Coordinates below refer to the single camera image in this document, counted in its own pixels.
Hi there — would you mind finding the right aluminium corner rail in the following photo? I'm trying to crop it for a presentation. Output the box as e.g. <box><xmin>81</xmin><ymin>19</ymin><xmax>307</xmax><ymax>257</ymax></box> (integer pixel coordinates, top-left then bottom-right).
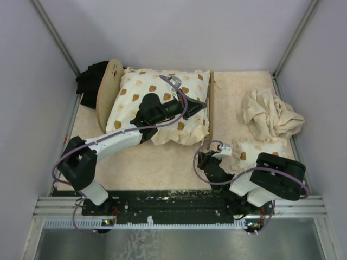
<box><xmin>272</xmin><ymin>0</ymin><xmax>320</xmax><ymax>79</ymax></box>

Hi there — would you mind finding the wooden pet bed frame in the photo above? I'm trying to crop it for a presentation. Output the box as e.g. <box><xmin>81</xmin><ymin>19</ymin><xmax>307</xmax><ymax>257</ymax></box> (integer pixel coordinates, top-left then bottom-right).
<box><xmin>96</xmin><ymin>58</ymin><xmax>214</xmax><ymax>146</ymax></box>

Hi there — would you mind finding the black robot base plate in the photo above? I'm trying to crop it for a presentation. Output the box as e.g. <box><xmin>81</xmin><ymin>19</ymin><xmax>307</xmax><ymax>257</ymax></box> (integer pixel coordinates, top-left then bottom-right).
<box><xmin>51</xmin><ymin>188</ymin><xmax>274</xmax><ymax>224</ymax></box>

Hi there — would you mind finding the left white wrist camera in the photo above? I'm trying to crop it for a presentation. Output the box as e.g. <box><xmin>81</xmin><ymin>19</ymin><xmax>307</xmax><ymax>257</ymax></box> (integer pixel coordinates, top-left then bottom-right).
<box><xmin>167</xmin><ymin>76</ymin><xmax>182</xmax><ymax>92</ymax></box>

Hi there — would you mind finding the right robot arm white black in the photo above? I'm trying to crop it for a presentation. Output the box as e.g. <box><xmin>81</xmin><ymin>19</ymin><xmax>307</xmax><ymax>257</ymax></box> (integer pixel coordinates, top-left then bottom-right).
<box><xmin>193</xmin><ymin>151</ymin><xmax>310</xmax><ymax>215</ymax></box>

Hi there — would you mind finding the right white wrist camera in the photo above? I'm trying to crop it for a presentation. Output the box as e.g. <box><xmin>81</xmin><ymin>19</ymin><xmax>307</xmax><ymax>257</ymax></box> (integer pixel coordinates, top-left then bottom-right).
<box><xmin>214</xmin><ymin>144</ymin><xmax>232</xmax><ymax>159</ymax></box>

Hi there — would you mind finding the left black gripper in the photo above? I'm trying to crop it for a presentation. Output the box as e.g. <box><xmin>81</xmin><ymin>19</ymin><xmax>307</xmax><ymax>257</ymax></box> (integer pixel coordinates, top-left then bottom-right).
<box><xmin>152</xmin><ymin>88</ymin><xmax>206</xmax><ymax>125</ymax></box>

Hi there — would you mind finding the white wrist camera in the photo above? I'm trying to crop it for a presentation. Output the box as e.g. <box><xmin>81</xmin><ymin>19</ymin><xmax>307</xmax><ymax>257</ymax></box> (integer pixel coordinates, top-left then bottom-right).
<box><xmin>167</xmin><ymin>76</ymin><xmax>182</xmax><ymax>92</ymax></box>
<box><xmin>214</xmin><ymin>144</ymin><xmax>232</xmax><ymax>159</ymax></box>

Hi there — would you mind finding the left aluminium corner rail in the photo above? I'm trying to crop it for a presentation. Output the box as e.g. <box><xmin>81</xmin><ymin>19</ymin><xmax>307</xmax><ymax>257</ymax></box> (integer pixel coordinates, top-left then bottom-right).
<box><xmin>35</xmin><ymin>0</ymin><xmax>82</xmax><ymax>78</ymax></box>

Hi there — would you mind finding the cream crumpled blanket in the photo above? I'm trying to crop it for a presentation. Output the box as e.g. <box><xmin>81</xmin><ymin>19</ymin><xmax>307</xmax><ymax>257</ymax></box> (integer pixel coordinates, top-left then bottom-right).
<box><xmin>241</xmin><ymin>89</ymin><xmax>305</xmax><ymax>140</ymax></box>

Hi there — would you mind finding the aluminium corner rail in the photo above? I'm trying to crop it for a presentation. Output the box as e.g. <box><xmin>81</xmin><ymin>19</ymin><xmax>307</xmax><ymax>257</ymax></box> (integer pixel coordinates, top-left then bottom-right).
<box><xmin>35</xmin><ymin>0</ymin><xmax>82</xmax><ymax>78</ymax></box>
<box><xmin>272</xmin><ymin>0</ymin><xmax>320</xmax><ymax>79</ymax></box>

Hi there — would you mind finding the black cloth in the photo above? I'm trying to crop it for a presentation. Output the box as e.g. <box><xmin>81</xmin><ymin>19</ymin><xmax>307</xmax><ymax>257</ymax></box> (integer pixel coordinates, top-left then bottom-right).
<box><xmin>76</xmin><ymin>61</ymin><xmax>109</xmax><ymax>109</ymax></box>

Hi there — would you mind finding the bear print white cushion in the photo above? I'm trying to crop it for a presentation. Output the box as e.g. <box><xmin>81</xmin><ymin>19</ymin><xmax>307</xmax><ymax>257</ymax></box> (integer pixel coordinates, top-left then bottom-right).
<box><xmin>104</xmin><ymin>68</ymin><xmax>214</xmax><ymax>146</ymax></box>

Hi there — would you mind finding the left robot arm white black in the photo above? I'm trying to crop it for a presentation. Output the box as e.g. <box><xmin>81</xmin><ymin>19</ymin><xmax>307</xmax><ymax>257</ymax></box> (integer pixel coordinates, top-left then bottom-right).
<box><xmin>57</xmin><ymin>93</ymin><xmax>207</xmax><ymax>215</ymax></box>

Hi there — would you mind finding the small bear print cloth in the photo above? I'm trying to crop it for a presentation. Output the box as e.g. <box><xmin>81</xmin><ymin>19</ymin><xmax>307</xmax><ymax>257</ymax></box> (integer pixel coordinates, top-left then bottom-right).
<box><xmin>230</xmin><ymin>138</ymin><xmax>287</xmax><ymax>173</ymax></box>

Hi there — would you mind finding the grey slotted cable duct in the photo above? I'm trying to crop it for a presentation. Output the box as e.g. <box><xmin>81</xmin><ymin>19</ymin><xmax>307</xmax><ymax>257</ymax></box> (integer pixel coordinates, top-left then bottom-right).
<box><xmin>43</xmin><ymin>215</ymin><xmax>264</xmax><ymax>231</ymax></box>

